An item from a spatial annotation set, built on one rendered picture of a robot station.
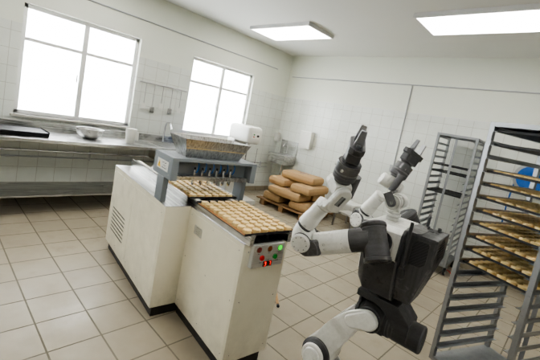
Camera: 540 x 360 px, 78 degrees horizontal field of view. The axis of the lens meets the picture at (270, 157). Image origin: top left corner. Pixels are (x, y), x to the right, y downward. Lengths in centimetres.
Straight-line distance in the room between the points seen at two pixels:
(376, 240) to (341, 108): 535
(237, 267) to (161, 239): 70
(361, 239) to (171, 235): 155
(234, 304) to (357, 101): 491
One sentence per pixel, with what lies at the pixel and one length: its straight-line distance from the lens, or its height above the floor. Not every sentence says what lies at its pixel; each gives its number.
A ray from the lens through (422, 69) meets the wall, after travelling 603.
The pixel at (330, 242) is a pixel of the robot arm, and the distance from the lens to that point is 133.
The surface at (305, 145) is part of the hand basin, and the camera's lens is 673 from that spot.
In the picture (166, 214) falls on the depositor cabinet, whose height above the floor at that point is 78.
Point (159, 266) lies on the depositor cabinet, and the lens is 258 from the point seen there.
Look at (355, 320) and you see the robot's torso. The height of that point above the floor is 79.
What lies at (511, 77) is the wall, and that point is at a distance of 569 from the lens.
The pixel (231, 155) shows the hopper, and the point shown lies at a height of 122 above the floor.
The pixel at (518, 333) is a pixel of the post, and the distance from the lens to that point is 256.
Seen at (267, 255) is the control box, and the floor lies 77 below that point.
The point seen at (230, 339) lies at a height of 25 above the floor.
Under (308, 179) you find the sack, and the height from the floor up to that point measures 67.
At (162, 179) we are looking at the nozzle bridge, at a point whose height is 100.
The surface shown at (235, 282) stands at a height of 60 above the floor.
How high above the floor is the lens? 155
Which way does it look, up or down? 6 degrees down
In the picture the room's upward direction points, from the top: 11 degrees clockwise
